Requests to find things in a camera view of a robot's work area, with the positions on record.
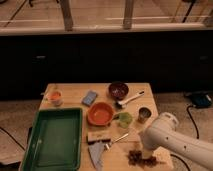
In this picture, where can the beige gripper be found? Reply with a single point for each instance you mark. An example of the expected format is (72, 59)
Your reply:
(146, 154)

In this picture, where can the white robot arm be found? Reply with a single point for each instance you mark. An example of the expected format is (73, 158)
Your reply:
(161, 132)

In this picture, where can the orange red bowl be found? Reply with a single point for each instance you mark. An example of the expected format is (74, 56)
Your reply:
(100, 114)

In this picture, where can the dark maroon bowl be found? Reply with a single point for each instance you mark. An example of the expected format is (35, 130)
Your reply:
(118, 90)

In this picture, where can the silver spoon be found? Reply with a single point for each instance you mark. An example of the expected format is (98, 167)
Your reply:
(107, 146)

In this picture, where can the metal cup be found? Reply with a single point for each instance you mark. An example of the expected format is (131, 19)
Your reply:
(144, 114)

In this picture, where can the wooden block eraser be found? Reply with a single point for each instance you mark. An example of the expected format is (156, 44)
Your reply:
(96, 136)

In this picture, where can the blue black floor device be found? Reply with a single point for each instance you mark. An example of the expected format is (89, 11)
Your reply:
(200, 100)

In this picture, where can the blue sponge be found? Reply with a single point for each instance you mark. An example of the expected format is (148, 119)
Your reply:
(89, 98)

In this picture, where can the green plastic tray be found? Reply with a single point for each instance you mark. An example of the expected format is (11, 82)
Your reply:
(55, 141)

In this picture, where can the small orange cup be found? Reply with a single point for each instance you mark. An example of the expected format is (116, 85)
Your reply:
(53, 97)

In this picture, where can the white handled brush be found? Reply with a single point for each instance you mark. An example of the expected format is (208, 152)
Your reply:
(123, 103)

